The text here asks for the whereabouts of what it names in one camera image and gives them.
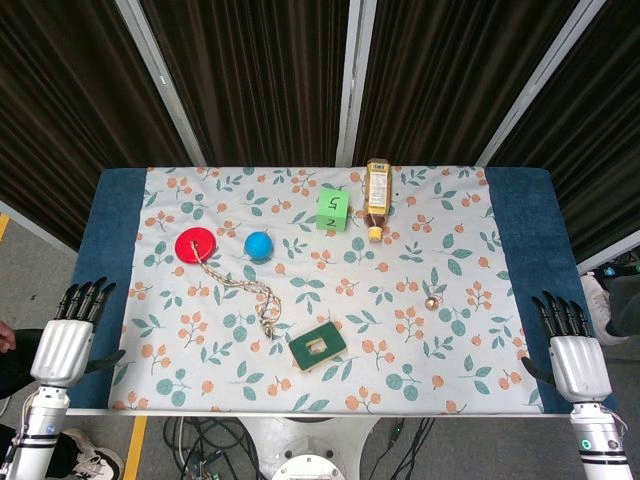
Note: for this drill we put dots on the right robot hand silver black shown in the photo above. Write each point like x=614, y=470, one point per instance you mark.
x=580, y=367

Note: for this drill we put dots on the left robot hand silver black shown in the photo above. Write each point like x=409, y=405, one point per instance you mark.
x=62, y=350

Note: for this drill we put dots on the small gold bell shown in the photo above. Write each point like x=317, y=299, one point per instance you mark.
x=431, y=302

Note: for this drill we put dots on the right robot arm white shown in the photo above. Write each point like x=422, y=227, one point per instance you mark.
x=600, y=442

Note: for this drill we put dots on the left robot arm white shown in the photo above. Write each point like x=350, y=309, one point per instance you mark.
x=37, y=435

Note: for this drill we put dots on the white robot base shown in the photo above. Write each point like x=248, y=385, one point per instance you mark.
x=310, y=450

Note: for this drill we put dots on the person with dark sleeve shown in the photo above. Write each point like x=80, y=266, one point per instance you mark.
x=17, y=360

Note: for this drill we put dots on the person in dark clothes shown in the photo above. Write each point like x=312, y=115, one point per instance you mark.
x=622, y=300

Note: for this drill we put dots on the black white sneaker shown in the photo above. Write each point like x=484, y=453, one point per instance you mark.
x=95, y=457

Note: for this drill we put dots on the blue table cover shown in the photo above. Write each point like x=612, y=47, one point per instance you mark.
x=115, y=225

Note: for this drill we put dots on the red round disc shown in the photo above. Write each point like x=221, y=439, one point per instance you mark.
x=187, y=250

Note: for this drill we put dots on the blue ball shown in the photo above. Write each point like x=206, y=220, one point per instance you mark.
x=258, y=245

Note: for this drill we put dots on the green yellow sponge with hole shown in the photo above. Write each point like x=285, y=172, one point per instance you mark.
x=302, y=350

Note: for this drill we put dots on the dark pleated curtain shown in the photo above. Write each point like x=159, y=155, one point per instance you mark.
x=65, y=110
x=250, y=75
x=450, y=75
x=600, y=125

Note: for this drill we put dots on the floral print tablecloth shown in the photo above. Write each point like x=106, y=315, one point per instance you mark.
x=350, y=285

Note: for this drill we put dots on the honey bottle yellow cap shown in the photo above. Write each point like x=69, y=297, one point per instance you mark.
x=377, y=195

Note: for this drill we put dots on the green numbered cube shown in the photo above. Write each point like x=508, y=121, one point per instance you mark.
x=332, y=210

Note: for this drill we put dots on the white frame post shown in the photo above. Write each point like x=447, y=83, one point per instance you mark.
x=540, y=85
x=160, y=85
x=354, y=80

